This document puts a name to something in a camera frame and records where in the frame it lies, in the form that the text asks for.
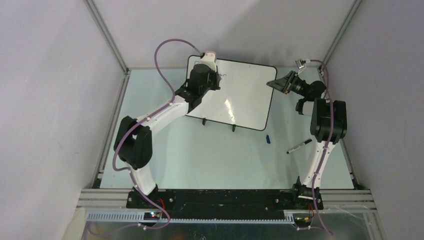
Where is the grey cable duct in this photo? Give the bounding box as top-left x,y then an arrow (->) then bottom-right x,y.
86,210 -> 295,225

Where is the white whiteboard black frame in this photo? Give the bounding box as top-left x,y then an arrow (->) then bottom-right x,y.
187,58 -> 278,131

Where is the black marker pen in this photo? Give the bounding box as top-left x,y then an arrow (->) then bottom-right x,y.
286,138 -> 312,154

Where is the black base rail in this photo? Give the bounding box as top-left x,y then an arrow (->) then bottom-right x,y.
126,188 -> 314,220

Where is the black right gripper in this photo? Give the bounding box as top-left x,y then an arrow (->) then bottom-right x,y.
267,70 -> 310,98

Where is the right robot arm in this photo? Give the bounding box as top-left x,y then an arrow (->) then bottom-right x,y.
267,71 -> 347,209

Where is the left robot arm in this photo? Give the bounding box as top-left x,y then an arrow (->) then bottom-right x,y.
113,62 -> 221,208

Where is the wire whiteboard stand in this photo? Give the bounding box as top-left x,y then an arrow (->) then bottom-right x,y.
201,118 -> 237,133

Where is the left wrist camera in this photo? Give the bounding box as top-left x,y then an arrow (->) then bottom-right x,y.
199,51 -> 218,73

